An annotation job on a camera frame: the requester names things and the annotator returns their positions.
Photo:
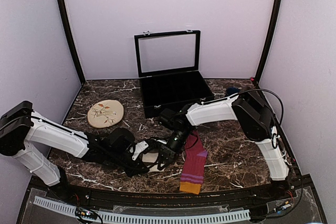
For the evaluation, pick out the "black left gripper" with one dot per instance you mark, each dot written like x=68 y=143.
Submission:
x=137 y=168

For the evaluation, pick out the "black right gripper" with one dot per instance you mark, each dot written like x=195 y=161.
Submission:
x=164 y=151

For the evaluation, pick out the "brown and white sock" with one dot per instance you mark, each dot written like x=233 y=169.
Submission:
x=148 y=159

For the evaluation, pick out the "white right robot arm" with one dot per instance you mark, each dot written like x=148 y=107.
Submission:
x=256 y=118

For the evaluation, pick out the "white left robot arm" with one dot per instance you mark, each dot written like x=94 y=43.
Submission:
x=22 y=127

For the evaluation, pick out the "maroon purple orange sock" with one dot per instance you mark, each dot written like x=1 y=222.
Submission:
x=192 y=175

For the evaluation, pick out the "dark blue mug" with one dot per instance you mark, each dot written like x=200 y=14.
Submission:
x=231 y=91

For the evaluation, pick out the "black display box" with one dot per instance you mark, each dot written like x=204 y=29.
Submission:
x=168 y=69

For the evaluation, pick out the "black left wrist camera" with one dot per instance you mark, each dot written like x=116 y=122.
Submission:
x=121 y=140

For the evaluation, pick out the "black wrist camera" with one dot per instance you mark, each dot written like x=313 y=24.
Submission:
x=168 y=119
x=121 y=140

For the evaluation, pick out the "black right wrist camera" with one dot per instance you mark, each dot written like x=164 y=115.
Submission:
x=168 y=119

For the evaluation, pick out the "white slotted cable duct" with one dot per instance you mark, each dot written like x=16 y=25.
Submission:
x=123 y=214

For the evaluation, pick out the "black front table rail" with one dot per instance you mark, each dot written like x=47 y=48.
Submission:
x=162 y=190

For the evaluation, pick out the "black left corner post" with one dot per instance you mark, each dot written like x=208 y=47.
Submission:
x=70 y=40

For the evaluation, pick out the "black corner post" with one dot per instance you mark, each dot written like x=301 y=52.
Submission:
x=268 y=41
x=70 y=40

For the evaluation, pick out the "black right corner post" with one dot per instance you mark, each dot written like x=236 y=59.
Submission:
x=268 y=41

